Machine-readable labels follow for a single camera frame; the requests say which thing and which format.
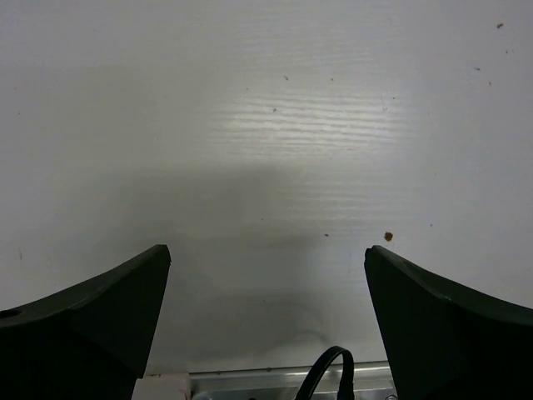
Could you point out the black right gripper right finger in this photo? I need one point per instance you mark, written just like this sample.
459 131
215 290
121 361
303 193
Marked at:
444 340

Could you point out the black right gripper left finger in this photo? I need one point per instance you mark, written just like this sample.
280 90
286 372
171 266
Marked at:
89 341

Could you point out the aluminium table frame rail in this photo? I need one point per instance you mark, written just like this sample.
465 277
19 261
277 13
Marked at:
372 380

